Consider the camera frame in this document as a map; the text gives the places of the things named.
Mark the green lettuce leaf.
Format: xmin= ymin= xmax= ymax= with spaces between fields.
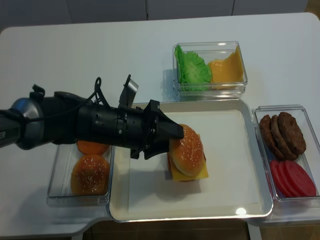
xmin=174 ymin=45 xmax=212 ymax=84

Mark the brown meat patty left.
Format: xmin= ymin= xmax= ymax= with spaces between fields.
xmin=259 ymin=114 xmax=285 ymax=161

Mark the clear patty tomato container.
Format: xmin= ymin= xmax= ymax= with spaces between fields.
xmin=252 ymin=105 xmax=320 ymax=201

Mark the red tomato slice middle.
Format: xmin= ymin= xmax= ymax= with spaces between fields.
xmin=278 ymin=161 xmax=299 ymax=198

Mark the white paper liner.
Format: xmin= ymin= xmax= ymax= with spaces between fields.
xmin=128 ymin=110 xmax=261 ymax=216

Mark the clear lettuce cheese container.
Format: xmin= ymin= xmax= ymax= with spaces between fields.
xmin=172 ymin=41 xmax=248 ymax=99

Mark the brown meat patty right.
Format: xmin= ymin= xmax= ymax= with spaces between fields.
xmin=278 ymin=112 xmax=307 ymax=156

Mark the sesame bun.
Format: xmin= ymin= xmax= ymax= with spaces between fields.
xmin=169 ymin=124 xmax=205 ymax=177
xmin=70 ymin=154 xmax=110 ymax=196

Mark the red tomato slice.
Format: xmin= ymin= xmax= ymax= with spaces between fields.
xmin=284 ymin=160 xmax=317 ymax=197
xmin=278 ymin=161 xmax=299 ymax=198
xmin=269 ymin=160 xmax=292 ymax=197

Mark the yellow cheese slice on burger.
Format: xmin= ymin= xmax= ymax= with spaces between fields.
xmin=169 ymin=133 xmax=210 ymax=181

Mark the plain bottom bun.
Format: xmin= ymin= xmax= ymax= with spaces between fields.
xmin=76 ymin=140 xmax=110 ymax=155

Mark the yellow cheese slice in container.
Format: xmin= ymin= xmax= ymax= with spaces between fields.
xmin=208 ymin=46 xmax=244 ymax=84

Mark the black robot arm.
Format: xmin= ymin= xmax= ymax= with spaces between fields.
xmin=0 ymin=85 xmax=184 ymax=159

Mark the red tomato slice front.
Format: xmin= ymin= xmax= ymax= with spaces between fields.
xmin=284 ymin=160 xmax=317 ymax=197

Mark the brown meat patty middle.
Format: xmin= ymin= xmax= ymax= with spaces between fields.
xmin=271 ymin=115 xmax=298 ymax=161

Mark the red tomato slice left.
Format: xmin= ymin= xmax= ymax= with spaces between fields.
xmin=269 ymin=160 xmax=292 ymax=197

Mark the black cable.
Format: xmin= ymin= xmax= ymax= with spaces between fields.
xmin=82 ymin=76 xmax=113 ymax=108

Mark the white metal tray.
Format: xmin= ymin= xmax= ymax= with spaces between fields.
xmin=108 ymin=99 xmax=273 ymax=222

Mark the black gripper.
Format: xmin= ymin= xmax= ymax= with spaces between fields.
xmin=77 ymin=100 xmax=184 ymax=160

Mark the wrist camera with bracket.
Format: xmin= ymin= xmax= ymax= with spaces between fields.
xmin=118 ymin=74 xmax=139 ymax=108

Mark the brown meat patty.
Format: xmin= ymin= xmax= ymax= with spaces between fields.
xmin=271 ymin=115 xmax=298 ymax=161
xmin=259 ymin=114 xmax=285 ymax=161
xmin=278 ymin=112 xmax=307 ymax=156

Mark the clear plastic bun container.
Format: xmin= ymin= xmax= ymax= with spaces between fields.
xmin=46 ymin=144 xmax=114 ymax=207

